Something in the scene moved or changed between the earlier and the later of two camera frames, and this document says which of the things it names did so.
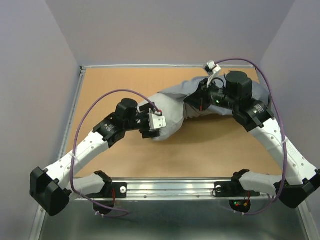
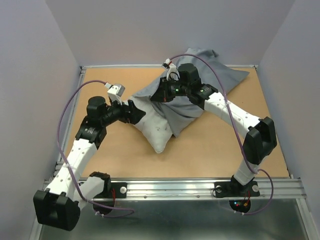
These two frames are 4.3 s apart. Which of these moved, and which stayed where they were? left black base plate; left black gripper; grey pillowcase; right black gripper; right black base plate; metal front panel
Moved: left black gripper; grey pillowcase; right black gripper
Stayed: right black base plate; left black base plate; metal front panel
